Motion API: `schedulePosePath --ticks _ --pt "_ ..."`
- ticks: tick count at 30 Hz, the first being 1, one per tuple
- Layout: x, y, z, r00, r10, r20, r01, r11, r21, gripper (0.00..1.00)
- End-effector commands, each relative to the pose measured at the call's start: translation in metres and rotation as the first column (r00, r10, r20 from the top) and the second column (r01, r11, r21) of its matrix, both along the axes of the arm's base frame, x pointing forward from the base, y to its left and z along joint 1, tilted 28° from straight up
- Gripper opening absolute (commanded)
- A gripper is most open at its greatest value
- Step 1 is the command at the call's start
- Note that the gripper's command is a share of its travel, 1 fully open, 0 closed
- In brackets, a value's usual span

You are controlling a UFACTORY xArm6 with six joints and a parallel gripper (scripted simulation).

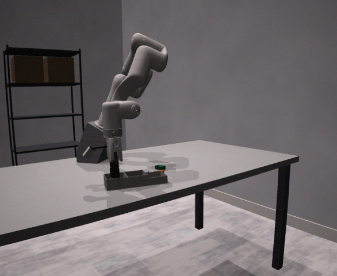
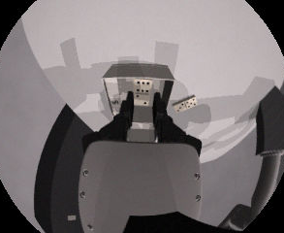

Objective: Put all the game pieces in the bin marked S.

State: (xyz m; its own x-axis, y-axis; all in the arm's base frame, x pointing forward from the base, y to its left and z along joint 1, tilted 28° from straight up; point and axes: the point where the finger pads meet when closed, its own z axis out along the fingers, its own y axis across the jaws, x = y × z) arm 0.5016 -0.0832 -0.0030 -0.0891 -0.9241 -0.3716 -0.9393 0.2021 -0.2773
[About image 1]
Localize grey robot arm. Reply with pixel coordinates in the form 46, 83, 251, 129
94, 33, 168, 137

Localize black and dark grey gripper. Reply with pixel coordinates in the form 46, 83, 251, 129
104, 135, 122, 178

